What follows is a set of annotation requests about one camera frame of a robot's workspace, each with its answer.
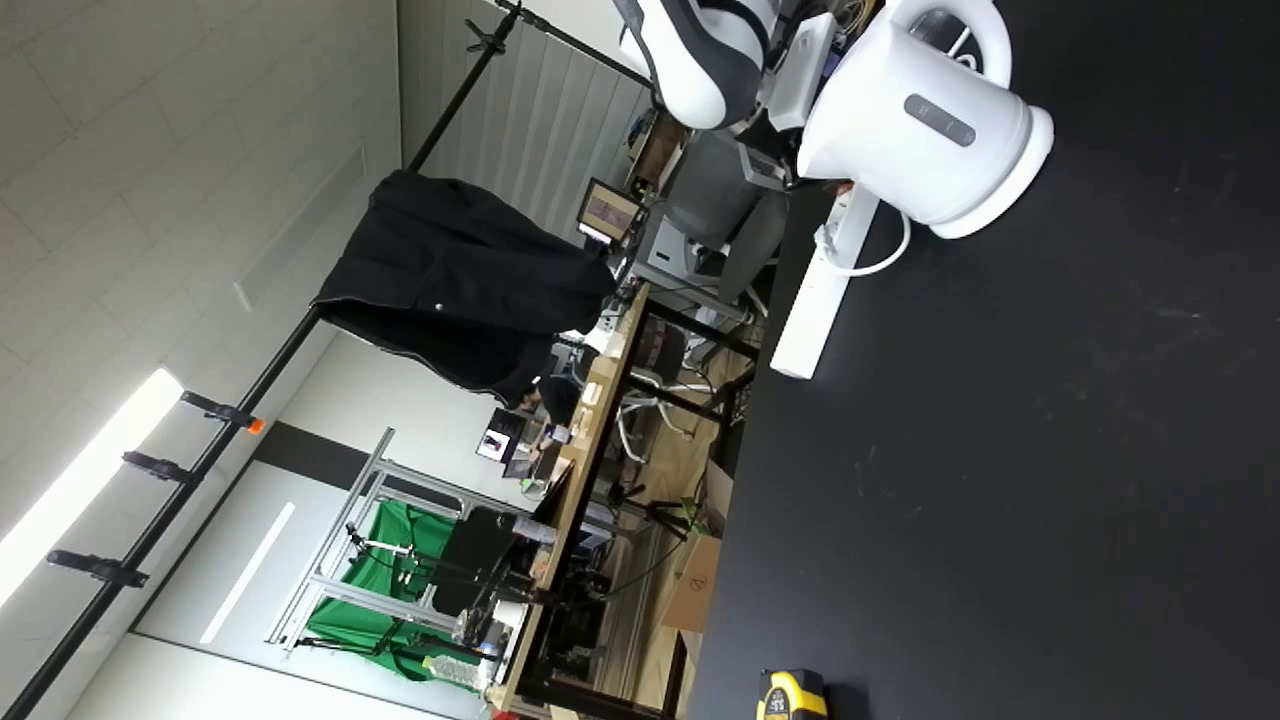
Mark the white extension power strip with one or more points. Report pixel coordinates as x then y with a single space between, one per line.
830 270

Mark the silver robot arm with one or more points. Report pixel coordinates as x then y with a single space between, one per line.
706 57

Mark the wooden workbench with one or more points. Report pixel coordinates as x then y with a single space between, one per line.
517 693

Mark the cardboard box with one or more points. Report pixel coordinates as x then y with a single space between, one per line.
692 585

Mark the black hanging cloth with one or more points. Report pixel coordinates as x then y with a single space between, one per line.
460 281

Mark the green cloth on rack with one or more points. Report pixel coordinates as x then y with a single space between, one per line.
396 562

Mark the white electric kettle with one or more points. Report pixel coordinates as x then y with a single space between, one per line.
932 136

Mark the yellow tape measure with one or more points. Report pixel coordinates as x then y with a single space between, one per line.
790 699

